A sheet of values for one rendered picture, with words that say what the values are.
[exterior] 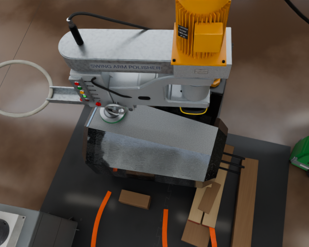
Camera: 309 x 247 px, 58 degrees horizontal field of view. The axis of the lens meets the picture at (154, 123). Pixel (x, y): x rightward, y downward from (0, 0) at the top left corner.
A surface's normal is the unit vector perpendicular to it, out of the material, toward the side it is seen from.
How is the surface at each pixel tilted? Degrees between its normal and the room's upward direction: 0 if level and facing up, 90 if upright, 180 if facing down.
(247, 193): 0
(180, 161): 45
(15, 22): 0
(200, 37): 90
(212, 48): 90
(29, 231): 0
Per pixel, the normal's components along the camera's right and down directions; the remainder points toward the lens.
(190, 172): -0.25, 0.33
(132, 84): -0.15, -0.43
